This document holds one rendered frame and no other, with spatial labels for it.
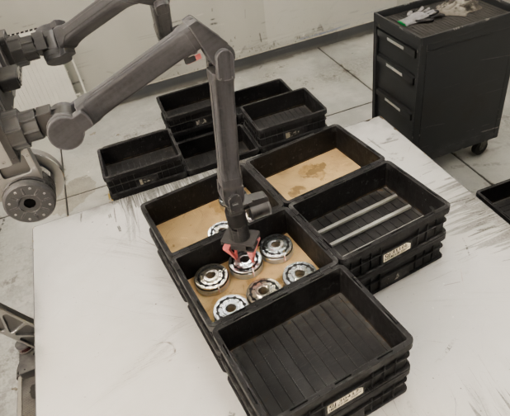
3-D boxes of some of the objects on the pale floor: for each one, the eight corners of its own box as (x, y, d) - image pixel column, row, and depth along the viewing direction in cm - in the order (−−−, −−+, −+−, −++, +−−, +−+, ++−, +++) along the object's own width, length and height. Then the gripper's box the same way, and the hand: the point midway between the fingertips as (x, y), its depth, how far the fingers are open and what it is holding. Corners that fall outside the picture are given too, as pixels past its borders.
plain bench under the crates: (149, 792, 132) (41, 787, 87) (91, 329, 251) (31, 227, 206) (637, 528, 161) (746, 422, 116) (376, 225, 280) (380, 115, 235)
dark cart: (409, 184, 303) (421, 38, 245) (370, 148, 336) (373, 11, 279) (493, 154, 314) (524, 8, 256) (448, 121, 347) (466, -14, 289)
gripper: (216, 228, 142) (225, 265, 152) (250, 232, 139) (257, 270, 149) (224, 212, 147) (233, 249, 157) (257, 215, 144) (264, 253, 154)
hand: (244, 257), depth 153 cm, fingers open, 5 cm apart
